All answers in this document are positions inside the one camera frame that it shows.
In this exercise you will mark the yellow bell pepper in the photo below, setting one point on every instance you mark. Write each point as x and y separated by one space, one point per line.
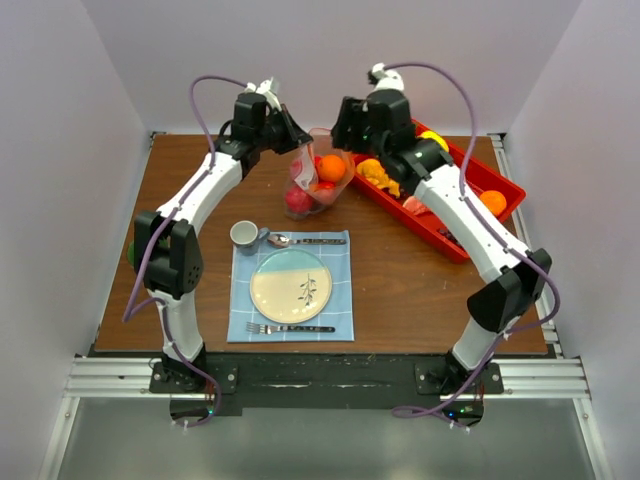
432 135

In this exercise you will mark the red apple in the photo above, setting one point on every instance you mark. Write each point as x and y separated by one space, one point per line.
297 200
325 188

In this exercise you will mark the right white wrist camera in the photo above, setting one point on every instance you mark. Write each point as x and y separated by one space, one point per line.
380 77

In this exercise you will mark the blue checked placemat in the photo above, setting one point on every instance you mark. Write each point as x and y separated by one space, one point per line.
337 313

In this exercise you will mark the orange fruit back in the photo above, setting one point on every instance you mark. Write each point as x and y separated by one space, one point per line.
331 168

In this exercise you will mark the small grey cup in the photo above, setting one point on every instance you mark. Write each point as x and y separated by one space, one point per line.
246 237

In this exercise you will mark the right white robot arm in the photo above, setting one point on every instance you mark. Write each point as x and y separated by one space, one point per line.
511 271

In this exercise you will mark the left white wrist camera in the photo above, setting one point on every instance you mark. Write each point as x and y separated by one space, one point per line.
268 89

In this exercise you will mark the lower purple grape bunch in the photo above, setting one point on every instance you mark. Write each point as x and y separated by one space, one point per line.
445 233

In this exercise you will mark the orange fruit right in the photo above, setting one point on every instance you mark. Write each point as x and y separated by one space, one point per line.
494 201

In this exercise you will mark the green floral mug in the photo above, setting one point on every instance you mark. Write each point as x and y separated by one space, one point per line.
130 254

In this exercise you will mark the metal fork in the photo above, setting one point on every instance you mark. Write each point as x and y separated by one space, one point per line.
266 329

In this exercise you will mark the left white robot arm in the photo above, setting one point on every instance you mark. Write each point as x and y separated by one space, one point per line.
167 255

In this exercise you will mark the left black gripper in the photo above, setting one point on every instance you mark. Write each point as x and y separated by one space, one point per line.
290 142

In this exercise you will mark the aluminium frame rail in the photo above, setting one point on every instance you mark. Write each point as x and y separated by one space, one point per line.
407 298

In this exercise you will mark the clear zip top bag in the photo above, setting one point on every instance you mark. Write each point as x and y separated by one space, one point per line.
317 175

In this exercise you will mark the metal spoon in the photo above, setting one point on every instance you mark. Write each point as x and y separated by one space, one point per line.
279 240

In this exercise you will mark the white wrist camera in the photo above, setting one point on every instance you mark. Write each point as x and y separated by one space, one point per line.
268 89
380 77

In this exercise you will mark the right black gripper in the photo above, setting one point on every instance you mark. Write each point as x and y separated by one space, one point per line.
355 112

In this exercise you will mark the cream and teal plate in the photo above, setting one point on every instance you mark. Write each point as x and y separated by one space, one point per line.
290 286

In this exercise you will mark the watermelon slice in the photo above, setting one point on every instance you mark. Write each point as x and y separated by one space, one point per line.
415 207

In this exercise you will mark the orange fruit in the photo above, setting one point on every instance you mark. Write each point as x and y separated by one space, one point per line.
331 168
494 201

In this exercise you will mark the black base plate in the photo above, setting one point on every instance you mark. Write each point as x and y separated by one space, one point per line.
301 381

